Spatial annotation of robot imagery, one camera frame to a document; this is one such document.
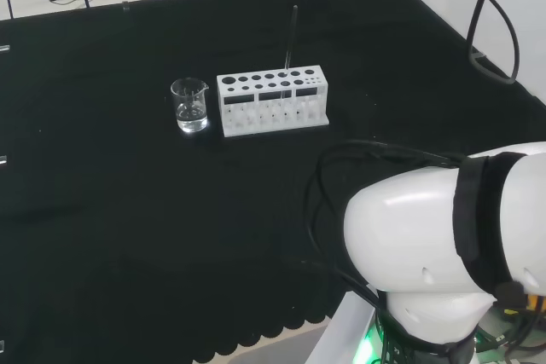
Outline thick black cable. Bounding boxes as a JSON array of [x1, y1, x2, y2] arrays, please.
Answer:
[[447, 0, 522, 85]]

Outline white test tube rack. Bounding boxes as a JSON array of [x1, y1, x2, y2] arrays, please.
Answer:
[[216, 65, 331, 139]]

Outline clear glass beaker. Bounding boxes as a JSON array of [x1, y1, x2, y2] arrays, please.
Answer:
[[170, 77, 210, 134]]

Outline black table cloth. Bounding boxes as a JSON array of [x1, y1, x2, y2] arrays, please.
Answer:
[[0, 0, 546, 364]]

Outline clear glass rod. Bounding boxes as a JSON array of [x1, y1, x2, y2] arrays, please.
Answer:
[[281, 4, 299, 73]]

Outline yellow stop button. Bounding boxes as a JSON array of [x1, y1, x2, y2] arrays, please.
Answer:
[[522, 291, 546, 312]]

